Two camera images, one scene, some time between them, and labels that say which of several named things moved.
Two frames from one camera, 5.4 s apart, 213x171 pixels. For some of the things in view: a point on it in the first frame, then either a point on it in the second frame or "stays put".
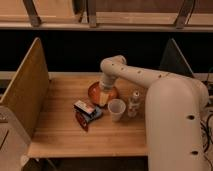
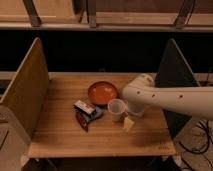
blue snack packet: (94, 115) stays put
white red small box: (84, 107) stays put
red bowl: (94, 94) stays put
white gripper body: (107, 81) → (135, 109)
